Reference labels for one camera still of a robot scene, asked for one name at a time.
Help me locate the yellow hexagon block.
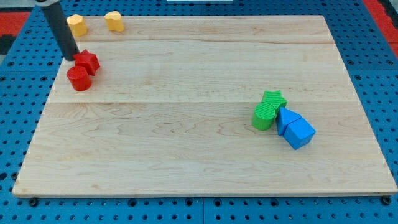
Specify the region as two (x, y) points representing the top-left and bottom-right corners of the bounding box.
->
(67, 14), (88, 37)

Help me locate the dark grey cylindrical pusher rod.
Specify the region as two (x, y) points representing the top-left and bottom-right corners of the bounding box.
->
(40, 2), (80, 61)

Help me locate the yellow heart block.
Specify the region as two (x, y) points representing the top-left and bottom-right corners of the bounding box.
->
(104, 11), (124, 32)

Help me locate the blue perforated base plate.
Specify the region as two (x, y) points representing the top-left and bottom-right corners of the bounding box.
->
(1, 0), (397, 223)

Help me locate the red star block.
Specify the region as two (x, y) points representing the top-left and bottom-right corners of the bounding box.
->
(73, 49), (100, 76)

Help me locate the red cylinder block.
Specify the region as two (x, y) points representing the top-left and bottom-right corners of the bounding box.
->
(67, 65), (91, 91)

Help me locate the light wooden board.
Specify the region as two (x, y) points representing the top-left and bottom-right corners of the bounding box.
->
(12, 16), (397, 198)

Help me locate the silver rod mount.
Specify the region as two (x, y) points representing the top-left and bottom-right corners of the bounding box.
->
(35, 0), (59, 6)

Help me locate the green cylinder block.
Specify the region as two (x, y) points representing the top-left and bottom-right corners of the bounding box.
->
(252, 103), (276, 131)

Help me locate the blue triangle block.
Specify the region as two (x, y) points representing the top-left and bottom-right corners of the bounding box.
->
(276, 107), (302, 136)

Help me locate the blue cube block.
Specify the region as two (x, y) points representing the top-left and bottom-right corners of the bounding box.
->
(283, 118), (316, 150)

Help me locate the green star block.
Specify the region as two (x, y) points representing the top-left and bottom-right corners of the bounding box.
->
(262, 90), (288, 112)

